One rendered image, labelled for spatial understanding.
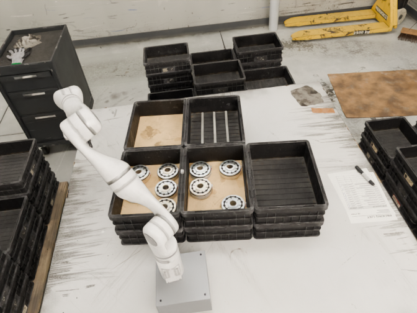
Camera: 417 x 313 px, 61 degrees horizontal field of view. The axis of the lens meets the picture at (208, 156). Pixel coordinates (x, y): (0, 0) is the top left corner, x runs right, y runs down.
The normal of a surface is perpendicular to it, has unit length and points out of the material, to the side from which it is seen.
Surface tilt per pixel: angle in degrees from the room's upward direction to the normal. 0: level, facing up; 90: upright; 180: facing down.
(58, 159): 0
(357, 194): 0
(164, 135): 0
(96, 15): 90
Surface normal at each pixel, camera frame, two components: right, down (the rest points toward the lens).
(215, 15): 0.11, 0.69
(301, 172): -0.07, -0.71
